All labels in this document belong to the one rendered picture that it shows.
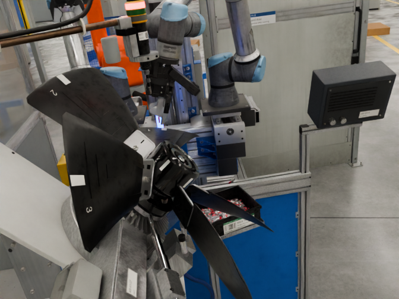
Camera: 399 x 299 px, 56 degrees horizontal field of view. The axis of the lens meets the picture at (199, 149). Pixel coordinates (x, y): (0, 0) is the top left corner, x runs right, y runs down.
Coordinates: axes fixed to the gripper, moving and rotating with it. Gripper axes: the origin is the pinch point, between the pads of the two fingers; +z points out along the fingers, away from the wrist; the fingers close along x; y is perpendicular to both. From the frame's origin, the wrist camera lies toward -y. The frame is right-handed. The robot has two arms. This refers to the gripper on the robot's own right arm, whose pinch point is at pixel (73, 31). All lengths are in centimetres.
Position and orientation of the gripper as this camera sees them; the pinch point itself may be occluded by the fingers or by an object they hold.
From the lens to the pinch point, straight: 143.7
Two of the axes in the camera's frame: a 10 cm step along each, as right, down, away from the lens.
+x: -9.9, 1.5, -0.6
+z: 1.1, 9.0, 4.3
